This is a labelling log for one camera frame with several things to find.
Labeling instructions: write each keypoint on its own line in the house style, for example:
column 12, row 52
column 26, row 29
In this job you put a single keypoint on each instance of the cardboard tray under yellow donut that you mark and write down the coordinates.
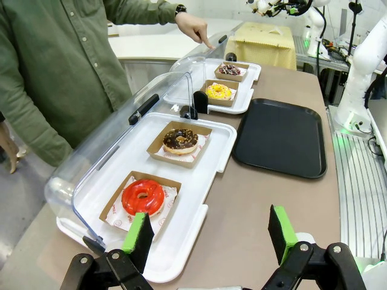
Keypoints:
column 222, row 102

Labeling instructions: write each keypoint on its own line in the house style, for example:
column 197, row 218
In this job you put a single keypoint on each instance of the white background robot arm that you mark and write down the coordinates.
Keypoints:
column 314, row 27

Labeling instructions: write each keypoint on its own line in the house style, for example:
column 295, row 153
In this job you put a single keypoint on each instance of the cardboard tray under nut donut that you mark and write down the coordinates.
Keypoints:
column 157, row 152

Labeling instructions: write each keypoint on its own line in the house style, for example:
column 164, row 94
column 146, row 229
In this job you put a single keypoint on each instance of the yellow sprinkled donut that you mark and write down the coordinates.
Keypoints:
column 211, row 92

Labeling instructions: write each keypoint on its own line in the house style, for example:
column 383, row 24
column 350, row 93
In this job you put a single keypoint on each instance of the dark sprinkled donut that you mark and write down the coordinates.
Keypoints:
column 225, row 70

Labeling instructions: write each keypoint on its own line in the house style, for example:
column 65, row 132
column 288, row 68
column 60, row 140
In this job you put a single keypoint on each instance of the black camera stand pole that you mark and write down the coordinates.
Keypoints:
column 353, row 27

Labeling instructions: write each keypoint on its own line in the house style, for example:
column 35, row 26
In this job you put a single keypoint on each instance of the small white display case base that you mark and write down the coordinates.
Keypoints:
column 245, row 96

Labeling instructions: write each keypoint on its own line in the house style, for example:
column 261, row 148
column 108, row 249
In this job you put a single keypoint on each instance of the aluminium slotted robot base plate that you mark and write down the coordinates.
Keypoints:
column 359, row 187

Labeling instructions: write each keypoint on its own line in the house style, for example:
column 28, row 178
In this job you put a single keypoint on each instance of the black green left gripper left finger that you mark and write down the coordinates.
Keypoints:
column 137, row 241

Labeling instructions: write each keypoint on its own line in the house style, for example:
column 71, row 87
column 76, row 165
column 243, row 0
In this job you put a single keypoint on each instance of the cardboard tray under drizzle donut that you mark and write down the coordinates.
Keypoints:
column 231, row 78

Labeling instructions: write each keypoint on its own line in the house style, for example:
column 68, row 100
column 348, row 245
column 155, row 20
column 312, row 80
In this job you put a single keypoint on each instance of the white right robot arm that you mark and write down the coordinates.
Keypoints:
column 359, row 75

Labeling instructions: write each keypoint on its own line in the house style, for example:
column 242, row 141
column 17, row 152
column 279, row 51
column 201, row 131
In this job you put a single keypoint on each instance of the white background counter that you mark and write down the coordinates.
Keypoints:
column 157, row 43

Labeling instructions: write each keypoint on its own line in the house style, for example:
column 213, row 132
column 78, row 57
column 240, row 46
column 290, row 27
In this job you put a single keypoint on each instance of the person's left forearm green sleeve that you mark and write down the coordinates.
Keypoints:
column 142, row 10

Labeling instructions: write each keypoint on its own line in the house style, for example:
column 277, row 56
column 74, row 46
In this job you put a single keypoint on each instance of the person's torso green shirt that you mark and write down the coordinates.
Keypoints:
column 51, row 69

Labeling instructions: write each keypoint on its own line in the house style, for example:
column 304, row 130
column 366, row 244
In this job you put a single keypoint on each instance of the large clear dome lid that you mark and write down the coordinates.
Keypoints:
column 99, row 145

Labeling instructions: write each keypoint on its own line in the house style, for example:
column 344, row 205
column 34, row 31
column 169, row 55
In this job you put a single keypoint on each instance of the red glazed donut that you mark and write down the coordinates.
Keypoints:
column 152, row 201

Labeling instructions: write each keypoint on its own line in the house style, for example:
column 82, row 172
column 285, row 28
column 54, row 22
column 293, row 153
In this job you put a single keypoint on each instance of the bystander hand with dark sleeve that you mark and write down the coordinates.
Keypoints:
column 9, row 148

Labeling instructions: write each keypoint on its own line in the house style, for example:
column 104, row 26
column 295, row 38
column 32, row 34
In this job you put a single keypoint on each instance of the cardboard tray under red donut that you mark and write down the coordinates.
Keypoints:
column 110, row 213

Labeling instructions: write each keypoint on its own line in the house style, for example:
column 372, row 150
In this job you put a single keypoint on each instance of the small clear dome lid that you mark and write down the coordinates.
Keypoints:
column 193, row 63

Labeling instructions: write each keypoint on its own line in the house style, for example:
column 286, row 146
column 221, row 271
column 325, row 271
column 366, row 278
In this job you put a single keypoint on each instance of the chocolate donut with nut crumbs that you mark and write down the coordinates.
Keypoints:
column 173, row 142

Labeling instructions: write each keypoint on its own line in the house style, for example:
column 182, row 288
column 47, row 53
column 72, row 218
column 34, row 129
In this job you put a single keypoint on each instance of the black wristwatch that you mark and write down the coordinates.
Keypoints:
column 180, row 9

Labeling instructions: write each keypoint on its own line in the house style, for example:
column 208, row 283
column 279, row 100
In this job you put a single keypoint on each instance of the black plastic serving tray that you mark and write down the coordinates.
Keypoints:
column 281, row 136

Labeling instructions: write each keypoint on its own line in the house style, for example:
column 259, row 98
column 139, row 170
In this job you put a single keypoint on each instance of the person's left hand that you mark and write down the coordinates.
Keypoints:
column 192, row 24

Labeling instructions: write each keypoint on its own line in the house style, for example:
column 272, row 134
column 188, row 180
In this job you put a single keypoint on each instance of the large white display case base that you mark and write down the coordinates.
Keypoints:
column 208, row 169

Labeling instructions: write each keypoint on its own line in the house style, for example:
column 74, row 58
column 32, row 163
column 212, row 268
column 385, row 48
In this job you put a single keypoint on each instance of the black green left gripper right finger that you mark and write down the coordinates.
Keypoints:
column 282, row 232

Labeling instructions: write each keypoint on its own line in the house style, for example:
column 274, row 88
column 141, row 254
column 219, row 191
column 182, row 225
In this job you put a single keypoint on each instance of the box under yellow cloth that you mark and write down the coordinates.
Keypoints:
column 260, row 45

